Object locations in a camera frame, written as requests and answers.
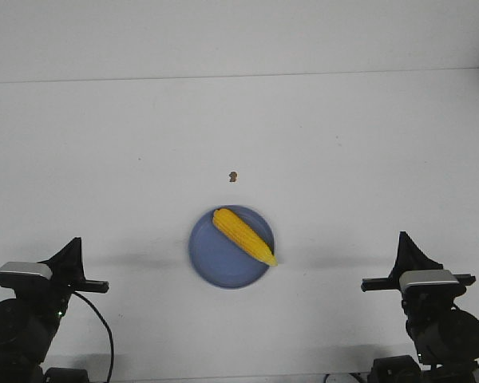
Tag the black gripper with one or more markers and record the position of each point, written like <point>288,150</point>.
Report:
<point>442,287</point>
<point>68,274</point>

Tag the blue round plate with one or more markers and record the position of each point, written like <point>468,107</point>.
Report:
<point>217,260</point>

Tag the yellow corn cob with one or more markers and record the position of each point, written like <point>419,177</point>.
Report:
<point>243,236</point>

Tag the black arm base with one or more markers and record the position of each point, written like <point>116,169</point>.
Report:
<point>399,369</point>
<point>66,375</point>

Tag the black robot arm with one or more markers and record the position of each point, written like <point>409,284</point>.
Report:
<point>30,319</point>
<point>445,337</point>

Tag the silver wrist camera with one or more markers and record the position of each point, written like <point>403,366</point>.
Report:
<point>419,278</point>
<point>22,275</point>

